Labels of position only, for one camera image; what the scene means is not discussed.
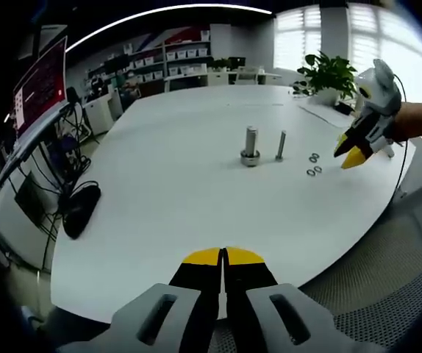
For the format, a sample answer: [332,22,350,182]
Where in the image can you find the monitor with red screen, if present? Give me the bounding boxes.
[12,35,68,139]

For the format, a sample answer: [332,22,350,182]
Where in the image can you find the window with white blinds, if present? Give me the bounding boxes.
[275,7,422,104]

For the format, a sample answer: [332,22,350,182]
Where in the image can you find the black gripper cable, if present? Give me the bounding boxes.
[390,71,410,199]

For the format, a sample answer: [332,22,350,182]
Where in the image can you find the small plant in glass bowl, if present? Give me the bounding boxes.
[293,79,314,98]

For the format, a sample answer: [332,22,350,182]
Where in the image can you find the white monitor desk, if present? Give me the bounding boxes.
[0,104,83,192]

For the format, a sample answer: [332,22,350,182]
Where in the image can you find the white office chair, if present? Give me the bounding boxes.
[235,71,259,86]

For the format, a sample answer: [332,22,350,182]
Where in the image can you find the white paper sheet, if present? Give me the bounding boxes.
[298,104,355,128]

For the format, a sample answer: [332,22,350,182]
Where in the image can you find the white low desk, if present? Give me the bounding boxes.
[165,70,282,92]

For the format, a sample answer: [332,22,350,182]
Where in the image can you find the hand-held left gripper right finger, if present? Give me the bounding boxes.
[222,246,385,353]

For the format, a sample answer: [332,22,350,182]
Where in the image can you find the rows of white storage bins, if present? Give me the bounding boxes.
[122,31,212,84]

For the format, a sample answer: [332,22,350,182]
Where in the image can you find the white cabinet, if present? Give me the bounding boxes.
[83,88,124,136]

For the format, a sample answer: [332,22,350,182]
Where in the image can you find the grey mesh office chair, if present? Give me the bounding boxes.
[298,172,422,350]

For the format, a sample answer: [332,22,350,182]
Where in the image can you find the curved ceiling light strip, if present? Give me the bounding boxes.
[65,7,273,52]

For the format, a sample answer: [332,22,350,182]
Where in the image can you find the small green plant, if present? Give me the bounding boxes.
[210,57,231,73]

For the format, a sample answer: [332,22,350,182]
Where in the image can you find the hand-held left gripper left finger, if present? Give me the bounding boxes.
[54,247,222,353]

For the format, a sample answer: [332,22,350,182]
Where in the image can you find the thin threaded steel stud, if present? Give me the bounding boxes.
[274,130,287,162]

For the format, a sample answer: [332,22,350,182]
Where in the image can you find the potted green plant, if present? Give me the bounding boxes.
[297,51,361,107]

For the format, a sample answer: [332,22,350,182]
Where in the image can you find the black computer case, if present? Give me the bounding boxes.
[14,172,46,225]

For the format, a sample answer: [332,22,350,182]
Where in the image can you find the bundle of black cables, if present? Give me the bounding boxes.
[12,106,98,258]

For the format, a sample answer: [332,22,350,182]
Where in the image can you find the white shelving unit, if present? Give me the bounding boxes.
[85,31,212,93]

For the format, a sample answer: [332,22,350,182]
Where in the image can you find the thick threaded steel stud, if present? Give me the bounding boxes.
[239,125,262,168]

